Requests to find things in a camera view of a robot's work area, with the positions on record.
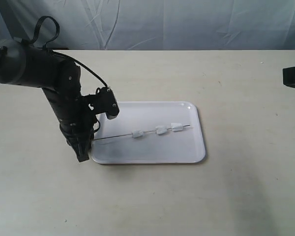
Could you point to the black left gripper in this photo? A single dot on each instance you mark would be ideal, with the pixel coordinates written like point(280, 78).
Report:
point(77, 121)

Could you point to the white marshmallow piece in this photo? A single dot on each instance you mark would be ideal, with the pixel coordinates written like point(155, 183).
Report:
point(176, 127)
point(159, 130)
point(137, 133)

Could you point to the metal skewer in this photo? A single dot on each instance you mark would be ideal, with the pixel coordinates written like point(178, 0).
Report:
point(145, 132)

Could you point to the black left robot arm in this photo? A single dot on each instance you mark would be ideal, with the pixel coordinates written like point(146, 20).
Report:
point(59, 78)

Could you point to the white plastic tray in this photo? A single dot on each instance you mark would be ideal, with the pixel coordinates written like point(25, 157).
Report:
point(183, 147)

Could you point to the white backdrop cloth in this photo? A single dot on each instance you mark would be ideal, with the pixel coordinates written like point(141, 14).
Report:
point(154, 24)

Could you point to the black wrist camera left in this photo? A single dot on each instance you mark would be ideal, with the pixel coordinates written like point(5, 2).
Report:
point(104, 101)

